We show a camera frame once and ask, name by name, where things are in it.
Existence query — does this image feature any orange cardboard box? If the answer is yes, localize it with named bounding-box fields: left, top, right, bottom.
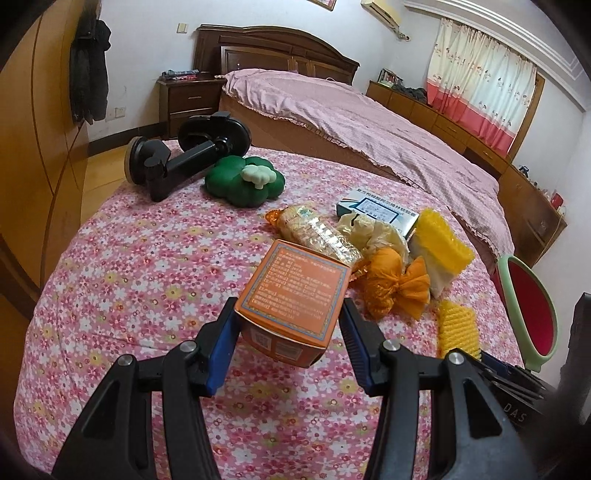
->
left=233, top=239, right=352, bottom=369

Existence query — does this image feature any yellow and white sponge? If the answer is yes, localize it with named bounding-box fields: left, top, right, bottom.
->
left=413, top=208, right=476, bottom=274

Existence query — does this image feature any orange crumpled plastic bag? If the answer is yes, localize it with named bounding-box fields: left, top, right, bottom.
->
left=353, top=248, right=431, bottom=321

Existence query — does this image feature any white and teal medicine box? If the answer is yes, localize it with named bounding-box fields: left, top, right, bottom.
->
left=335, top=187, right=421, bottom=241

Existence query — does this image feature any white air conditioner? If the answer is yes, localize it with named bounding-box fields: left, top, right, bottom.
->
left=360, top=0, right=402, bottom=26

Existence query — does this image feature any black hanging jacket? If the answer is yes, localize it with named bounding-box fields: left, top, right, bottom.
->
left=69, top=7, right=112, bottom=125

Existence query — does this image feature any white and pink curtain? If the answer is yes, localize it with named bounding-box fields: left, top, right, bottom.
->
left=426, top=17, right=539, bottom=158

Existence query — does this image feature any dark wooden bed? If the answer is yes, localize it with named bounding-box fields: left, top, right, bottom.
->
left=196, top=24, right=504, bottom=222

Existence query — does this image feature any small yellow foam net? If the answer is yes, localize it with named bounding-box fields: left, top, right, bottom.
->
left=436, top=299, right=482, bottom=361

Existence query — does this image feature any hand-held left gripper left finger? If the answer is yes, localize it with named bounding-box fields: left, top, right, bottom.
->
left=51, top=298, right=241, bottom=480

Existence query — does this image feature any dark pile of clothes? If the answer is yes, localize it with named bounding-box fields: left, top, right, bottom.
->
left=392, top=85, right=428, bottom=102

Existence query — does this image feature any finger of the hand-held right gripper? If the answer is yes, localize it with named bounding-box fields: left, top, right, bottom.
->
left=479, top=352, right=546, bottom=400

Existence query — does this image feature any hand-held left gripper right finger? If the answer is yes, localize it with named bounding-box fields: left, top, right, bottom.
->
left=339, top=298, right=539, bottom=480

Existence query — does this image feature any black suction phone mount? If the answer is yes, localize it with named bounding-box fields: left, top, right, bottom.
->
left=127, top=113, right=252, bottom=202

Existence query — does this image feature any red bin with green rim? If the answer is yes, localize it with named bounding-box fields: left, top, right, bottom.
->
left=496, top=255, right=559, bottom=372

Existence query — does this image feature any pink floral tablecloth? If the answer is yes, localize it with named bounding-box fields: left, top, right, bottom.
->
left=14, top=138, right=536, bottom=480

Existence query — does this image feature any green cloud-shaped toy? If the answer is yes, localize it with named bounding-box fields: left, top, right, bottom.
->
left=204, top=155, right=284, bottom=208

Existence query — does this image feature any dark wooden nightstand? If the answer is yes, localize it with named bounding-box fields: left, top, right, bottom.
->
left=154, top=76, right=228, bottom=139

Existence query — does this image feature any cream crumpled plastic bag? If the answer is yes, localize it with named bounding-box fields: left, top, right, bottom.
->
left=336, top=215, right=411, bottom=268

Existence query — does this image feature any wooden cabinet row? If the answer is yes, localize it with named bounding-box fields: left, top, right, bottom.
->
left=366, top=79, right=568, bottom=268

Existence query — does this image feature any light wooden wardrobe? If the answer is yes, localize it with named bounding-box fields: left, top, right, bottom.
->
left=0, top=0, right=100, bottom=324

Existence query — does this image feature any clear cracker packet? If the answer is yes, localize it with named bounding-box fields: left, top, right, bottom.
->
left=265, top=205, right=363, bottom=266

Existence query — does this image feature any pink checked bed blanket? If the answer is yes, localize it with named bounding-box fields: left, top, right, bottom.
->
left=222, top=68, right=515, bottom=257

